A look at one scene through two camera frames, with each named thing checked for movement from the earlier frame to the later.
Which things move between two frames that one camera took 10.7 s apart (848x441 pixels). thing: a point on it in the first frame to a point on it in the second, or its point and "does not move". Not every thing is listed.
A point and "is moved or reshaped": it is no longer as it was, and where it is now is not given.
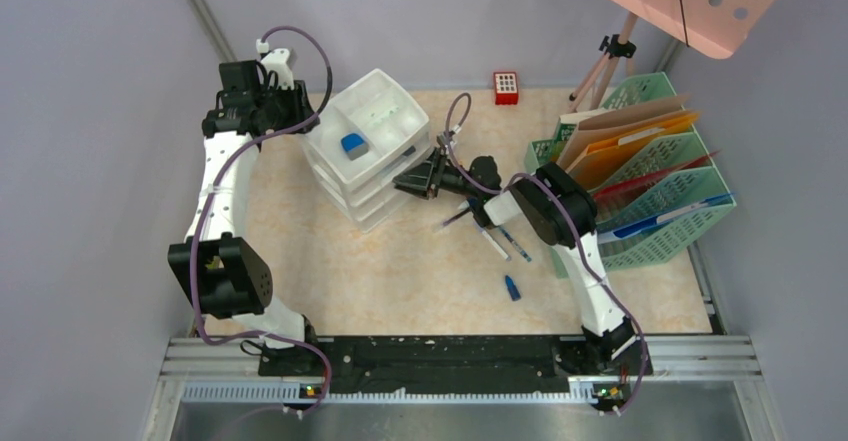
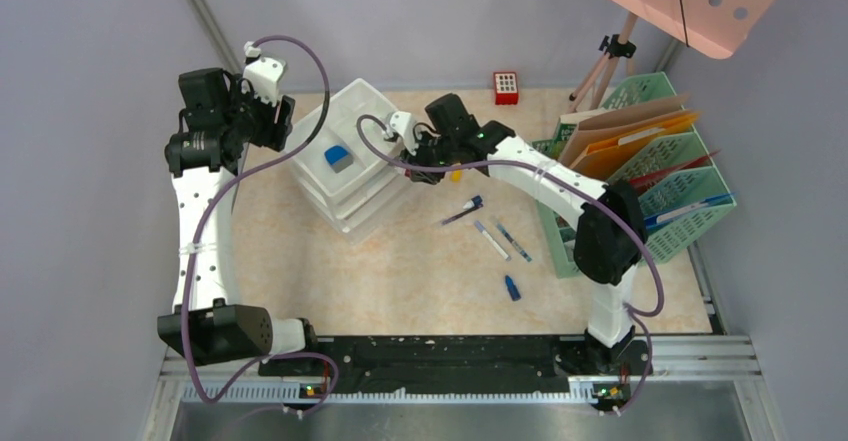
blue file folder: x=652 y=221 does not move
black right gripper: x=425 y=178 to x=428 y=177
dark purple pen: x=456 y=217 does not move
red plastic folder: x=698 y=163 does not move
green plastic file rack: x=634 y=160 does not move
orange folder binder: x=600 y=162 does not move
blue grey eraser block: x=354 y=146 to x=338 y=158
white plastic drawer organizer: x=365 y=136 is moved or reshaped
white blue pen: x=493 y=244 does not move
